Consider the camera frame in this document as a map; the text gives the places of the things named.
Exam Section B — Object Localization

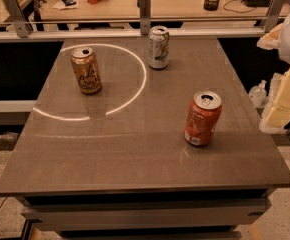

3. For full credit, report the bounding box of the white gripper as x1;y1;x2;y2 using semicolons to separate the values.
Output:
256;24;290;134

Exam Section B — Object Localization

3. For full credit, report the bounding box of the orange coke can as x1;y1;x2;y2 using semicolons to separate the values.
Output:
184;90;222;146

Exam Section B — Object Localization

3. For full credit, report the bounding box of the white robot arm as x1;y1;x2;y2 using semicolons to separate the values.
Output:
257;14;290;134

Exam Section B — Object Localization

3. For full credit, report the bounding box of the white green soda can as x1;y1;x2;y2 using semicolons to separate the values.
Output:
148;25;169;69

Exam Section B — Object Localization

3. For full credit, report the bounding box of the gold LaCroix can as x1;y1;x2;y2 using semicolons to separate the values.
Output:
71;47;102;95

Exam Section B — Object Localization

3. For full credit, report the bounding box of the left clear sanitizer bottle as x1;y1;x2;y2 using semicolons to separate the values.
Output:
248;80;267;108

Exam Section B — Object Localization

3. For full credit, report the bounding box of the black mesh cup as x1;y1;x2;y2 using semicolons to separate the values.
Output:
204;0;220;11

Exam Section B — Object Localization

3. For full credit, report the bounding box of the grey table drawer base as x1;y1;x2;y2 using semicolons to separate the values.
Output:
22;190;271;238

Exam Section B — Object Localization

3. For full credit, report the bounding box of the right metal bracket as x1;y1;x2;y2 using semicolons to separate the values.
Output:
260;0;286;33

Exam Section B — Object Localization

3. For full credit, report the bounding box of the metal bracket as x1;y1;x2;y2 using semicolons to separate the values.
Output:
3;0;32;38
138;0;151;35
260;0;286;33

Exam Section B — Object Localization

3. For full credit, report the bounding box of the black cable on desk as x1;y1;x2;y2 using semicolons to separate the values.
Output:
222;0;258;14

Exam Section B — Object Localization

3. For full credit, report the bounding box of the metal rail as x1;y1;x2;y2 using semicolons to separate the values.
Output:
0;28;265;42

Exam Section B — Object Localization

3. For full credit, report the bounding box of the middle metal bracket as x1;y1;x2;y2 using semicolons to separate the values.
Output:
138;0;151;35

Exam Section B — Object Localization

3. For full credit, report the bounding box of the left metal bracket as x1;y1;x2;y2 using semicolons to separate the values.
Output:
3;0;32;38

